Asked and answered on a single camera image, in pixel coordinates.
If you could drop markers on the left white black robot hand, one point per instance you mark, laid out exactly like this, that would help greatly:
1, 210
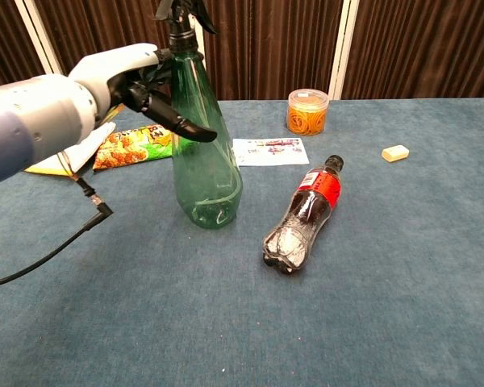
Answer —
113, 64

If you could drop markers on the green spray bottle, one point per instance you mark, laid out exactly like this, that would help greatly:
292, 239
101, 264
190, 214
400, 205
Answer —
205, 181

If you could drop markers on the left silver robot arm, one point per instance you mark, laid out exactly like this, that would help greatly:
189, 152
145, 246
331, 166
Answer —
32, 117

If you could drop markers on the cola bottle red label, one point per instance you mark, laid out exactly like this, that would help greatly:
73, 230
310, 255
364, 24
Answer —
302, 217

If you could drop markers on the dark brown pleated curtain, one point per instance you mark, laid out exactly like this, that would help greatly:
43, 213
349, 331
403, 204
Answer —
266, 48
427, 48
105, 24
4, 40

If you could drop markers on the green orange snack bag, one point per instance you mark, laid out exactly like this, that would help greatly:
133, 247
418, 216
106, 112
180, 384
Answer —
125, 149

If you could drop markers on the white yellow notepad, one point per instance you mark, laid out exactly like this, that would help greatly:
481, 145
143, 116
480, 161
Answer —
84, 151

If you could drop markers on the white printed card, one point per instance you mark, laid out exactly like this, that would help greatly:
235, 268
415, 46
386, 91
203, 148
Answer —
270, 155

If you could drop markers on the jar of orange rubber bands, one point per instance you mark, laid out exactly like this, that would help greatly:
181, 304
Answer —
307, 117

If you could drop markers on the cream eraser block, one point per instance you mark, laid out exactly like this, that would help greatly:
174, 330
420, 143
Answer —
395, 154

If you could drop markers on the blue carpet table cover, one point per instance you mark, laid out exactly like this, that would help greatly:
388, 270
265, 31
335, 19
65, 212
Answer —
347, 314

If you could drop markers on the white partition post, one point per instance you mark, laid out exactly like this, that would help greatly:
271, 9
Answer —
198, 43
39, 40
340, 48

